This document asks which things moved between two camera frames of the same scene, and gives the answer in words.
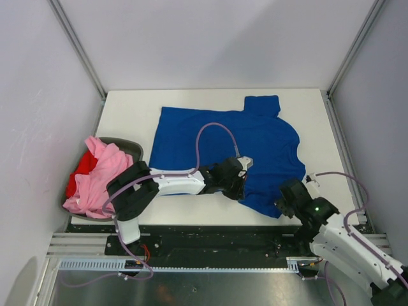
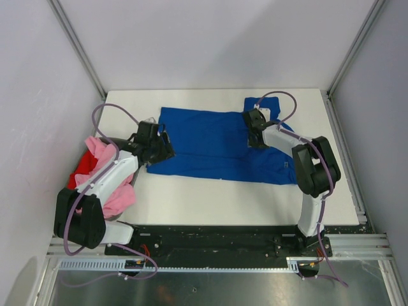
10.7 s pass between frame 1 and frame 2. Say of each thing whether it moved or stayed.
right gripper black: moved
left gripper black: moved
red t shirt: stayed
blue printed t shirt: moved
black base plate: stayed
